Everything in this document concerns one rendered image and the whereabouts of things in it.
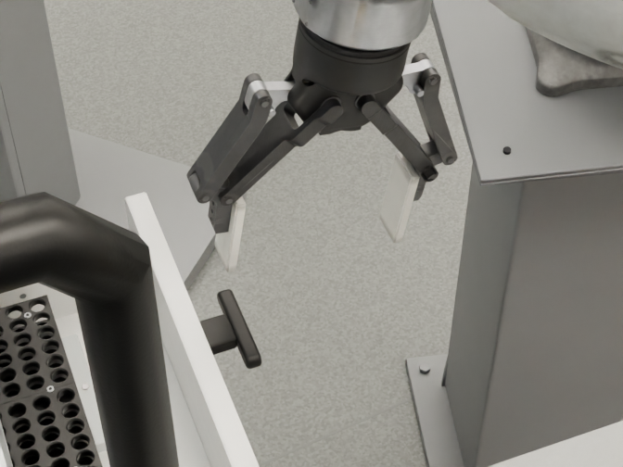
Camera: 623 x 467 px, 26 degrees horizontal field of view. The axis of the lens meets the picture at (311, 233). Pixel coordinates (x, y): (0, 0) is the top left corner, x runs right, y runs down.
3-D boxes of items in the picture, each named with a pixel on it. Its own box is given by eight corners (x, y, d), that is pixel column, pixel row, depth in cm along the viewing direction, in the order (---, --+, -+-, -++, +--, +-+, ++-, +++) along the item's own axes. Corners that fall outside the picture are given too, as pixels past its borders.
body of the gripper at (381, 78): (394, -24, 92) (370, 82, 98) (277, -12, 89) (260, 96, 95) (439, 44, 87) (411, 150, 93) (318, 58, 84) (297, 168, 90)
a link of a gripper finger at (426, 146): (412, 140, 100) (448, 134, 101) (399, 189, 103) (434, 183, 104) (420, 153, 99) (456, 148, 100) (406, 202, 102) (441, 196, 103)
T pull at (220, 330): (231, 296, 105) (230, 284, 104) (262, 369, 101) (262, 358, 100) (186, 309, 104) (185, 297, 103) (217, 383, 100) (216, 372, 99)
